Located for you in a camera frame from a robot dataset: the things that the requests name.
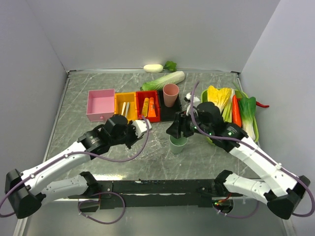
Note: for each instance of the yellow napa cabbage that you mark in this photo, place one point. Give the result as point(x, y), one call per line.
point(219, 97)

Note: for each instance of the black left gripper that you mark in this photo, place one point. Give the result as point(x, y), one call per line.
point(135, 138)

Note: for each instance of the black storage bin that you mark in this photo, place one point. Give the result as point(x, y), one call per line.
point(168, 113)

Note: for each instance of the red storage bin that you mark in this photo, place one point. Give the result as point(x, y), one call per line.
point(140, 96)

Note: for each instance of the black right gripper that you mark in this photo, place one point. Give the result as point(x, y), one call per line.
point(174, 129)

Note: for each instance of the pink drawer box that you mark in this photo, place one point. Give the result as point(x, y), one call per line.
point(100, 104)

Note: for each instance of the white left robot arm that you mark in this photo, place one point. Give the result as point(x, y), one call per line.
point(28, 190)

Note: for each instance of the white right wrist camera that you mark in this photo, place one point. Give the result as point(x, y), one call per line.
point(188, 98)

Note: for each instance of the mint green plastic cup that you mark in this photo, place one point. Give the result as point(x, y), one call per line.
point(177, 145)

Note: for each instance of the orange carrot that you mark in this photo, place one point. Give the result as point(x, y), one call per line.
point(236, 117)

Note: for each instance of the green napa cabbage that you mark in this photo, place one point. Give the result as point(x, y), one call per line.
point(158, 84)

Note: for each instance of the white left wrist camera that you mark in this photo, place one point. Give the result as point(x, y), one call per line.
point(141, 127)

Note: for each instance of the orange toothpaste tube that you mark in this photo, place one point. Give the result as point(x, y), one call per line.
point(151, 109)

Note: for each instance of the green bok choy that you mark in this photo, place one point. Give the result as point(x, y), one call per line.
point(247, 108)

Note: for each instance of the yellow storage bin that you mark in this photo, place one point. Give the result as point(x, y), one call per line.
point(130, 97)

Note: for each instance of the red chili pepper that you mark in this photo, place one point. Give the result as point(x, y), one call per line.
point(261, 105)

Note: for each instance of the clear textured acrylic tray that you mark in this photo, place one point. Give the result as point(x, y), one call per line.
point(157, 147)

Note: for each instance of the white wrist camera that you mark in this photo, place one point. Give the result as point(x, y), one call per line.
point(188, 98)
point(141, 127)

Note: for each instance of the pink plastic cup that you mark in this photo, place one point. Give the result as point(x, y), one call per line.
point(170, 94)

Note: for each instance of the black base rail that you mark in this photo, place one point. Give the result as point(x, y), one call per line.
point(157, 193)

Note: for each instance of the white radish with leaves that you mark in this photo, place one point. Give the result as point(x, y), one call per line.
point(157, 68)

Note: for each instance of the yellow toothpaste tube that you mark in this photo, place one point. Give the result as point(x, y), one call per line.
point(145, 107)

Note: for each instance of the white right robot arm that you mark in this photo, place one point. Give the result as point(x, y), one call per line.
point(279, 189)

